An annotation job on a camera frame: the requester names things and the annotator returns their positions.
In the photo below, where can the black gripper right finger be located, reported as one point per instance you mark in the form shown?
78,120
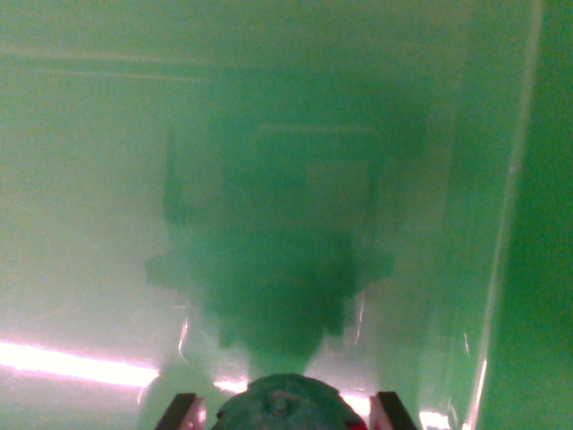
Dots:
391,414

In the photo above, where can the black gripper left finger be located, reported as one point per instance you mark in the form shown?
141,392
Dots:
181,414

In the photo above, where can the green plastic bin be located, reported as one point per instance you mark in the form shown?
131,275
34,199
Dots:
112,179

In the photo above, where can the red toy strawberry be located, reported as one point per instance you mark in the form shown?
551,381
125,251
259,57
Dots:
286,405

